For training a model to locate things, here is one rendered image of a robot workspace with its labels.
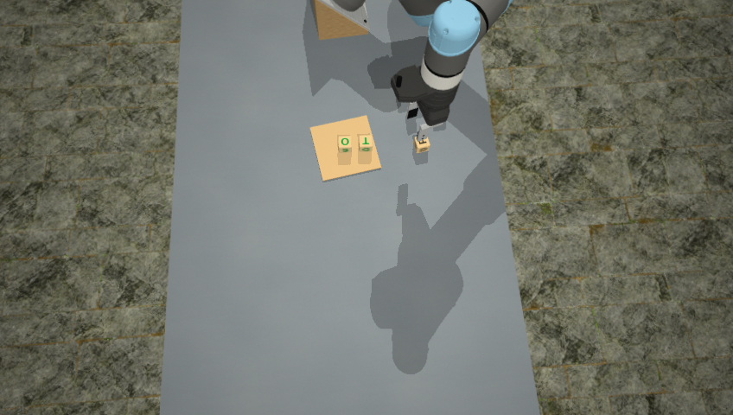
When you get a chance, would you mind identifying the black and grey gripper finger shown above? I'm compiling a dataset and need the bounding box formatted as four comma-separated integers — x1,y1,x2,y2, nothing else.
406,102,418,119
416,123,443,142

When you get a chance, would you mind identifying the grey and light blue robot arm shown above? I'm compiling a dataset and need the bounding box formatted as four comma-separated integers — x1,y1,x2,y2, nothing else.
333,0,513,78

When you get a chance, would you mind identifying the tan flat mat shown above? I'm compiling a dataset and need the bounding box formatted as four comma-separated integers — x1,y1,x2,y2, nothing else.
310,115,381,181

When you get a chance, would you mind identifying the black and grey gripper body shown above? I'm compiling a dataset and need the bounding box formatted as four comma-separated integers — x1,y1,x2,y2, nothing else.
391,59,464,126

